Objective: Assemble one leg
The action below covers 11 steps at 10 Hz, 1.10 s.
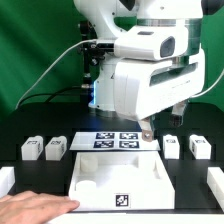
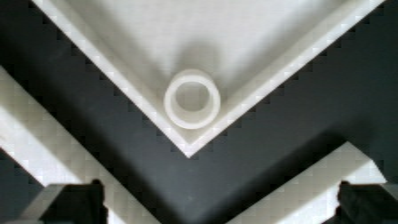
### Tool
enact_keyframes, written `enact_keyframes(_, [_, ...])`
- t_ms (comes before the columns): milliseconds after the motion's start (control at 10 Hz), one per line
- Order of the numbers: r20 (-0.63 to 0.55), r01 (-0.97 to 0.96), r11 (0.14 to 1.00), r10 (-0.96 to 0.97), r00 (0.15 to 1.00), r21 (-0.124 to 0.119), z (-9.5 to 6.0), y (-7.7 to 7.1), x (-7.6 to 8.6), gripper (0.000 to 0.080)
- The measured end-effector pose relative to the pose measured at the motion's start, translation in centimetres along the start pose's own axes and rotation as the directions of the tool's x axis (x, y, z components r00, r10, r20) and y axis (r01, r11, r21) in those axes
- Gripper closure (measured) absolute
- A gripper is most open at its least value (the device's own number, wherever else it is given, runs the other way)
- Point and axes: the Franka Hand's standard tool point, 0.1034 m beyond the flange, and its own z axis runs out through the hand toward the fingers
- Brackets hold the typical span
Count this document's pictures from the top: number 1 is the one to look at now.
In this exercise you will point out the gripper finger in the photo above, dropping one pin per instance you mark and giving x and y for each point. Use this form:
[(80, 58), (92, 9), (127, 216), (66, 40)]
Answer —
[(177, 114), (147, 128)]

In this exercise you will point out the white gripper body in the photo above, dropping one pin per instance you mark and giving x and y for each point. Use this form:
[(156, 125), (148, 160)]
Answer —
[(143, 88)]

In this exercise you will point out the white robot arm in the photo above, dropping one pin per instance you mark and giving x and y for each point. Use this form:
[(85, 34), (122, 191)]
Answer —
[(113, 18)]

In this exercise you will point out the human hand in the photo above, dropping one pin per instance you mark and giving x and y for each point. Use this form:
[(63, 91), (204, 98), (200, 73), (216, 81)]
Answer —
[(32, 208)]

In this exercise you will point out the white marker sheet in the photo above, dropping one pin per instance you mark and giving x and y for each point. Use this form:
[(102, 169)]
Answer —
[(108, 141)]

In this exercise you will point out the white front obstacle bar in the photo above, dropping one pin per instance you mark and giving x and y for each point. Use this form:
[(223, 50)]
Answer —
[(139, 219)]

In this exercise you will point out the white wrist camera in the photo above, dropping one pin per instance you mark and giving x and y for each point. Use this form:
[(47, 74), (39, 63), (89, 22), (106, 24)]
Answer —
[(152, 43)]

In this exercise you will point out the black camera on stand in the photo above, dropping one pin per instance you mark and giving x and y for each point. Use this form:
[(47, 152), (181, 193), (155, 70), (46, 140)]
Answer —
[(93, 53)]

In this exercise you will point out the white right obstacle wall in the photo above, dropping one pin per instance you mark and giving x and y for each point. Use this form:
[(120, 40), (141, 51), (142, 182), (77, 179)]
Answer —
[(215, 181)]

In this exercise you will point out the white obstacle wall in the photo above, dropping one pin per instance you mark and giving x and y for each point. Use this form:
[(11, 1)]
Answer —
[(215, 181), (7, 180)]

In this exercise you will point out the white left obstacle wall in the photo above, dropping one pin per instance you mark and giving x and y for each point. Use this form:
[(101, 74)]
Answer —
[(7, 180)]

